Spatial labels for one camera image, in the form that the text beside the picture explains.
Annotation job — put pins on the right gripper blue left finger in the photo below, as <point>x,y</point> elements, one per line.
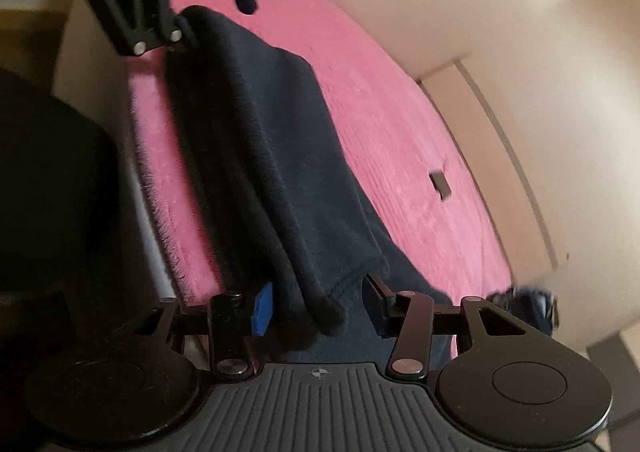
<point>263,309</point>

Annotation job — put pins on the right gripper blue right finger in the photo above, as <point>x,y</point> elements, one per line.
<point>380,303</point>

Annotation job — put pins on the dark navy fleece pants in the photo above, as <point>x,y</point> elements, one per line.
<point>280,203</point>

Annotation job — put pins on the stack of folded dark clothes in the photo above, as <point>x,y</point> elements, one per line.
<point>535,306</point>

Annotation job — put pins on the pink plush bed blanket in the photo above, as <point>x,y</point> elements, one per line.
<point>391,134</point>

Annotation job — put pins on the black smartphone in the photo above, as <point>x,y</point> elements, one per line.
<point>441,185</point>

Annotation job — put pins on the wooden bed headboard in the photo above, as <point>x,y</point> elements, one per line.
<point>481,120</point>

